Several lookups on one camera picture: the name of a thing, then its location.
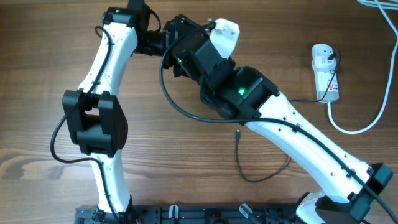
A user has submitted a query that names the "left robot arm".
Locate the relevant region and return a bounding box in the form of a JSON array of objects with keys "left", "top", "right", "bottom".
[{"left": 60, "top": 1, "right": 166, "bottom": 223}]

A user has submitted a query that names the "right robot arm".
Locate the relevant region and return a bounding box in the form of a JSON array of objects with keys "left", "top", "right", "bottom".
[{"left": 165, "top": 19, "right": 392, "bottom": 223}]

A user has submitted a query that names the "white USB charger plug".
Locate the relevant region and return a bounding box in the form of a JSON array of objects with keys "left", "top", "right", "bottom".
[{"left": 312, "top": 55, "right": 336, "bottom": 72}]

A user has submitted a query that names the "white power strip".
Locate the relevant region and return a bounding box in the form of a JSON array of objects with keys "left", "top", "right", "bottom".
[{"left": 312, "top": 44, "right": 339, "bottom": 103}]

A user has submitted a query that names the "black USB charging cable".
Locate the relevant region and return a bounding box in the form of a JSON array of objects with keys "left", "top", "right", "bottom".
[{"left": 235, "top": 49, "right": 341, "bottom": 184}]

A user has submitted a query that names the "right black camera cable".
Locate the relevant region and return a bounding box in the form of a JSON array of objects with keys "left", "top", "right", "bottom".
[{"left": 159, "top": 21, "right": 398, "bottom": 224}]

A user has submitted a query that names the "white power strip cord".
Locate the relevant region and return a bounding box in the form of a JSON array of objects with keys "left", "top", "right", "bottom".
[{"left": 326, "top": 0, "right": 398, "bottom": 135}]

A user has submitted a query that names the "white cables top corner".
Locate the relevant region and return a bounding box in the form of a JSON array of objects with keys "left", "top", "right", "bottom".
[{"left": 356, "top": 0, "right": 398, "bottom": 12}]

